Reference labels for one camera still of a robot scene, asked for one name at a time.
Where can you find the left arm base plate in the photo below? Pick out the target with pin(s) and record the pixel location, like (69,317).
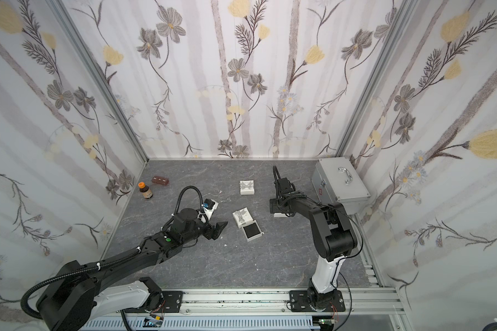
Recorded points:
(160,303)

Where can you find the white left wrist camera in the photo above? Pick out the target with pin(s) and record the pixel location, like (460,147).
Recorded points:
(209,207)

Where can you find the white bow gift box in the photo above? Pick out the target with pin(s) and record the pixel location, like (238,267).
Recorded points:
(243,217)
(247,187)

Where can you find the aluminium mounting rail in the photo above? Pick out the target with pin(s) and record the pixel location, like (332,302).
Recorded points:
(197,302)

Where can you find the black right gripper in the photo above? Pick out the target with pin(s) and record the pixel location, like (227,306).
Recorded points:
(284,194)

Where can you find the white slotted cable duct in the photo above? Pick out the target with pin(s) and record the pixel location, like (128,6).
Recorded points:
(224,323)

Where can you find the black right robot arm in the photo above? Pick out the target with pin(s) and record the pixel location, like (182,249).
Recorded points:
(335,235)

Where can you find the small brown block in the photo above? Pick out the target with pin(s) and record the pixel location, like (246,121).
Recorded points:
(160,180)

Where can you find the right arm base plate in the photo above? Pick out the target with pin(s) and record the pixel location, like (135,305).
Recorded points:
(303,301)

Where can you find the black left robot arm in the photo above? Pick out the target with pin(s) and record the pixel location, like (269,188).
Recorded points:
(67,300)

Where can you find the brown bottle orange cap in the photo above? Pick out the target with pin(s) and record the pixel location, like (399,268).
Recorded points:
(145,190)

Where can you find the silver aluminium first aid case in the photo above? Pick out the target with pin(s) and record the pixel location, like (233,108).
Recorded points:
(335,180)

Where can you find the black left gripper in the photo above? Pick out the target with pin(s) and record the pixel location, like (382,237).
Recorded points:
(209,229)

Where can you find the far white bow gift box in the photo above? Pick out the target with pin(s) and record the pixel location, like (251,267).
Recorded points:
(247,187)

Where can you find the left white bow gift box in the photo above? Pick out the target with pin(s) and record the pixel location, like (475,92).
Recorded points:
(243,217)

